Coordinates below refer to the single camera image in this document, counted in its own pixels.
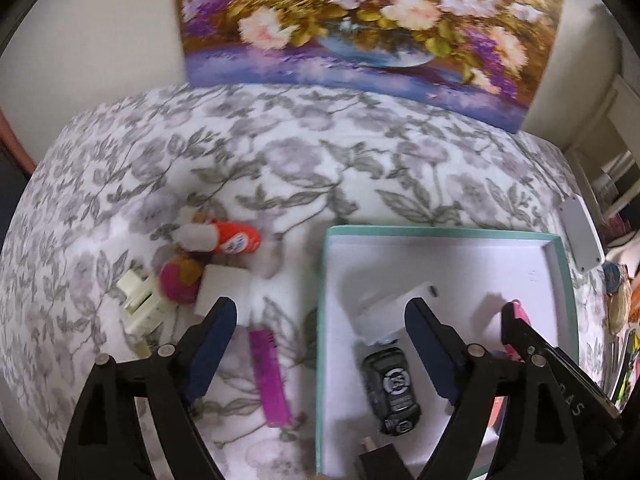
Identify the dark wooden furniture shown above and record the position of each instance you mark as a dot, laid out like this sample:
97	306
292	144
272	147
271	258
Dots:
10	185

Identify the teal shallow box tray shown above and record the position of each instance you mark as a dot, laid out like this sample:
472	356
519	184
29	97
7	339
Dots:
450	270

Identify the floral grey white blanket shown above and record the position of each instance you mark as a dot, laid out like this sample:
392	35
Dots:
250	160

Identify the black toy car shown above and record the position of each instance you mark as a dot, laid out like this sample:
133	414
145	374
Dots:
392	390

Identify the red white glue bottle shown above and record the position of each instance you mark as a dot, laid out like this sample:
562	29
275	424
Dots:
235	240

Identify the cream plastic clip toy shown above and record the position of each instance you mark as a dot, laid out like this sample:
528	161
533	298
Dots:
140	300

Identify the pink toy watch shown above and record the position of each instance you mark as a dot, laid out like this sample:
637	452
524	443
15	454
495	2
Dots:
521	309

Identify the blue round tin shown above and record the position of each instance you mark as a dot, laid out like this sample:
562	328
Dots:
612	277

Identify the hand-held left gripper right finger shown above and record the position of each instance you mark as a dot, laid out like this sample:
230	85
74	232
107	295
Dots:
430	355

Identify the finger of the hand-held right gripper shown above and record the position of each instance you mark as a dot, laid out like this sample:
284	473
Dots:
522	337

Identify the pink brown toy dog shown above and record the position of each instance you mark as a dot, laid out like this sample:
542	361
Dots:
177	277

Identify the clear snack bag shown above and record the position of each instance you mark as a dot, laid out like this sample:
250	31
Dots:
622	305

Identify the white charger block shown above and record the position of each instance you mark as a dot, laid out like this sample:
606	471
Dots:
222	287

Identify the flower painting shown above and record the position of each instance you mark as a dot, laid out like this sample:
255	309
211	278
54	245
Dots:
350	10

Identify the magenta comb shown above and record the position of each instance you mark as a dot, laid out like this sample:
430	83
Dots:
267	380

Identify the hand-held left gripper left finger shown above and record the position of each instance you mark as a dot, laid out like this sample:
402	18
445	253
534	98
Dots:
212	347

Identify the white shelf unit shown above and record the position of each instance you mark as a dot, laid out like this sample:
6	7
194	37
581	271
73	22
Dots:
620	95

